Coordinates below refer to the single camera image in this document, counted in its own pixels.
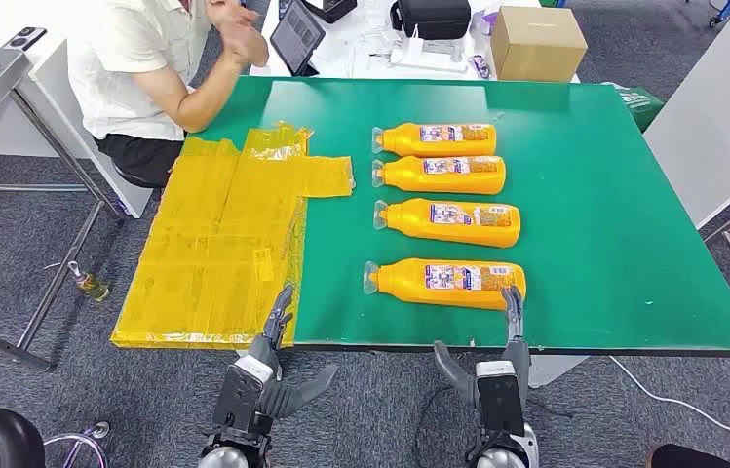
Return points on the black stool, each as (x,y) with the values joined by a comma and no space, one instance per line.
(138,181)

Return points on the clear bag with purple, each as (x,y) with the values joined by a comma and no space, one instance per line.
(486,22)

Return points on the orange detergent bottle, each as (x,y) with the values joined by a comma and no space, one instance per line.
(410,221)
(403,284)
(403,175)
(403,141)

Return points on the blue cart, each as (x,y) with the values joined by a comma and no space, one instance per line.
(729,8)

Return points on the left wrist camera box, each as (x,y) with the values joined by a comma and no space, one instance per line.
(242,400)

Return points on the chrome caster frame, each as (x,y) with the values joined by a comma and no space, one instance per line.
(102,430)

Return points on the small glass bottle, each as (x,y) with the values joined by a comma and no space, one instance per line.
(94,287)

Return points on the black smartphone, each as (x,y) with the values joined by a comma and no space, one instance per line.
(25,37)

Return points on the black carry bag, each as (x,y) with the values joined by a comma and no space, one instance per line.
(432,16)

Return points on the brown cardboard box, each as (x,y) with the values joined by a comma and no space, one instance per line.
(535,45)

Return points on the person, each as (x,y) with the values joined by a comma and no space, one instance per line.
(132,58)
(694,458)

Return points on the person's right forearm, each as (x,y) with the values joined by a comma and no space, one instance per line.
(209,97)

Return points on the small purple packet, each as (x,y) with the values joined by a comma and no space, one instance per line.
(481,66)

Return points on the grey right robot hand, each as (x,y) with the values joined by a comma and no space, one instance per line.
(516,352)

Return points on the white table leg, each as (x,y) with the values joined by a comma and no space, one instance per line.
(552,371)

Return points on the black flat device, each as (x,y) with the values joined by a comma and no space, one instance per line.
(332,8)

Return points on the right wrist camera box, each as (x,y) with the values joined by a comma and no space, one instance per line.
(500,400)

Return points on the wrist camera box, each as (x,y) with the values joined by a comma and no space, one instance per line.
(242,400)
(500,400)

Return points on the large white table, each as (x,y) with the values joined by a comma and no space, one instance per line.
(713,116)

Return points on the black tablet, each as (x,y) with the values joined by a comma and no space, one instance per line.
(297,35)

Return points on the person's left hand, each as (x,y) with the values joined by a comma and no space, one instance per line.
(232,11)

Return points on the person's right hand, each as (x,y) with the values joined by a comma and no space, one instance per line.
(247,45)

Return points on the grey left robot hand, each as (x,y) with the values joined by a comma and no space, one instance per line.
(271,362)

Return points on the yellow taped cardboard mat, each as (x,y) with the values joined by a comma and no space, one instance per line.
(209,258)

